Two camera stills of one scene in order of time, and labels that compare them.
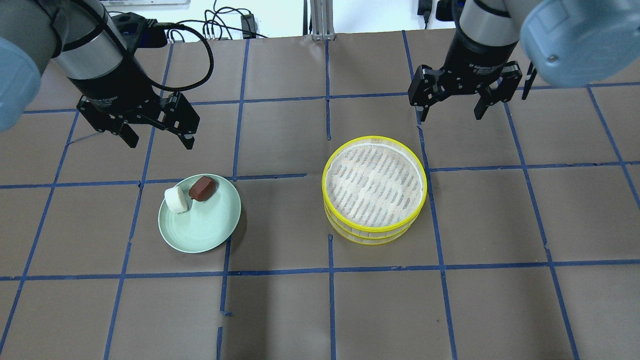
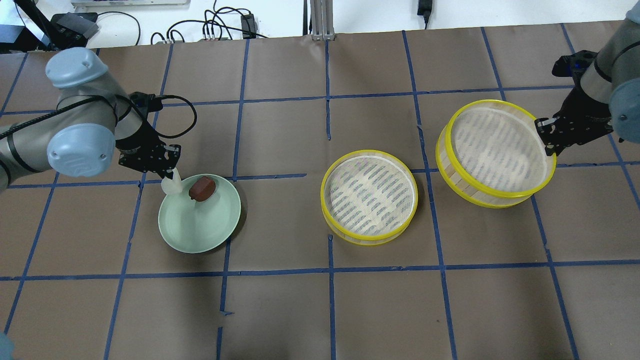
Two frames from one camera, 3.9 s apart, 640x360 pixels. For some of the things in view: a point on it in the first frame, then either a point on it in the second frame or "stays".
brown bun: [202, 189] stays
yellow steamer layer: [373, 184] to [491, 153]
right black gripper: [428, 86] to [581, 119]
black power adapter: [424, 8] stays
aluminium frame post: [322, 20] stays
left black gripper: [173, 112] to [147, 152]
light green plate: [205, 223] stays
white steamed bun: [176, 199] to [172, 186]
